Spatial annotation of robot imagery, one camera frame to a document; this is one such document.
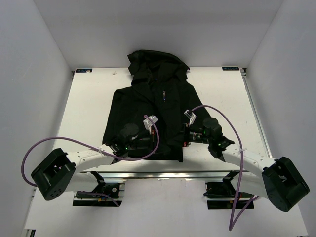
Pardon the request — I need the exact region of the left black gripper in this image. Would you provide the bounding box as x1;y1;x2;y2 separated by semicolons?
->
126;128;170;154

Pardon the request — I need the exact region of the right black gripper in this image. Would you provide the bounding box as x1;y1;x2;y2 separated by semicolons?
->
166;123;212;148

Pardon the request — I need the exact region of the black jacket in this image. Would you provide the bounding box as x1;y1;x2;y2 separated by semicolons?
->
102;50;202;162

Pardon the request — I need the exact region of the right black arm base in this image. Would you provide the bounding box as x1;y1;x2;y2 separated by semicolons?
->
203;182;251;210

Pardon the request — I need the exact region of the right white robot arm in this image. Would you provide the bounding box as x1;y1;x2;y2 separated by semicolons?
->
182;118;310;212

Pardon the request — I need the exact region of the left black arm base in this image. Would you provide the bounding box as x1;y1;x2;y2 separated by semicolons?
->
73;179;125;207

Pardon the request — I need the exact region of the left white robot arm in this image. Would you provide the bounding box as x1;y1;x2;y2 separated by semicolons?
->
31;116;160;201

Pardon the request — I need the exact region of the right blue table sticker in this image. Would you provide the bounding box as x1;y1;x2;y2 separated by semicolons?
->
222;66;239;71

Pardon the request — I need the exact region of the blue table sticker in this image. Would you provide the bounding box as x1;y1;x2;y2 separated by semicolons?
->
75;68;92;73
222;66;239;71

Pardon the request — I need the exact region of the left blue table sticker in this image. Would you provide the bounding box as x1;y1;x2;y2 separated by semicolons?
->
75;68;92;73

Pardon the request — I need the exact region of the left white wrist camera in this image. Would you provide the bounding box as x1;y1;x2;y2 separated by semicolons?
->
143;115;158;133

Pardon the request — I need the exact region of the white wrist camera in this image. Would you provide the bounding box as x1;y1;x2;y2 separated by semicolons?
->
143;115;158;133
184;110;196;126

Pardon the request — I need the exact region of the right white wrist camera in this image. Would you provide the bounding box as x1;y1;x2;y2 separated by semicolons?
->
184;110;196;126

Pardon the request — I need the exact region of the aluminium table frame rail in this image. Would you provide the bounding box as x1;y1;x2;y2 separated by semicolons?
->
70;170;238;186

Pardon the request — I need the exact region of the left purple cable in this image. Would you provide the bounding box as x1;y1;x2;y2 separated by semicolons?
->
21;114;160;207

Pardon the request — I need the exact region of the purple cable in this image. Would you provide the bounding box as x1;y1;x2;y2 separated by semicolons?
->
189;105;259;232
21;114;160;207

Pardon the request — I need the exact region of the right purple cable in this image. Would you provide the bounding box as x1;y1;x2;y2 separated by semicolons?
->
189;105;259;232

